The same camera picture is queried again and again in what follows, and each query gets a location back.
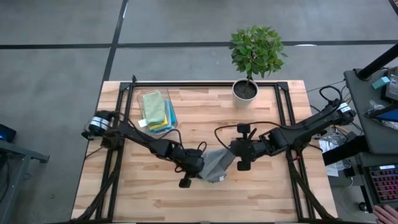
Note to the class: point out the backlit keyboard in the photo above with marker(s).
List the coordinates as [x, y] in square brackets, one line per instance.
[384, 183]

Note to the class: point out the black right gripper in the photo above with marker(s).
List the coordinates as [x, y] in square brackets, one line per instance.
[248, 149]

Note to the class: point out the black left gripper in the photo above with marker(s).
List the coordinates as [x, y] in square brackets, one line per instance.
[191, 161]

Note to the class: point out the teal fluffy microfiber towel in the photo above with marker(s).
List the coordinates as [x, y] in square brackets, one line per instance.
[173, 118]

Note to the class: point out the small teal box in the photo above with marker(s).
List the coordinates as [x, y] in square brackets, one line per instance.
[381, 82]

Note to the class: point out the black aluminium rig frame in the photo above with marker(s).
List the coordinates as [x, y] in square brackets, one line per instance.
[202, 84]

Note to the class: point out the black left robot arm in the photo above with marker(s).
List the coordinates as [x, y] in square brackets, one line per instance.
[140, 137]

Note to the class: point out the blue tablet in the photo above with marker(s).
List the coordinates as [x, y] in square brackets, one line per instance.
[390, 115]

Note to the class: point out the white papers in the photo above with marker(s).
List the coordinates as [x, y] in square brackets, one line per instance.
[331, 171]

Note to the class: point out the grey desk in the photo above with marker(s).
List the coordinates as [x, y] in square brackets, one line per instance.
[370, 133]

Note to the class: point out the grey metal side stand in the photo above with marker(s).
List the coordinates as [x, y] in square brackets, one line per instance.
[18, 151]

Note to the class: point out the clear plastic bin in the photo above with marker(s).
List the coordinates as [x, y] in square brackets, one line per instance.
[141, 93]

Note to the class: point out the light blue teal-edged towel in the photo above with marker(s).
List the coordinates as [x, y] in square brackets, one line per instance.
[168, 113]

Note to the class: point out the black computer with blue light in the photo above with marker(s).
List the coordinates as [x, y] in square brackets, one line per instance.
[6, 133]

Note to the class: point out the black pole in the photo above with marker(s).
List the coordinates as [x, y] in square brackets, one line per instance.
[377, 62]

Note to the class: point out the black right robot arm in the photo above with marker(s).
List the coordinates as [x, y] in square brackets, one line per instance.
[304, 127]

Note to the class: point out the green microfiber towel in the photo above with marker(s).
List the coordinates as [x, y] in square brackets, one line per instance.
[154, 107]

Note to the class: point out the grey microfiber towel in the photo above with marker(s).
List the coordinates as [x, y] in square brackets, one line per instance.
[216, 165]

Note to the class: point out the potted green plant white pot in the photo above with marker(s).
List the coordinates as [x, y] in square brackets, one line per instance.
[256, 51]

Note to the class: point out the person's hand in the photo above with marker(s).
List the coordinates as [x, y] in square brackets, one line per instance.
[387, 214]

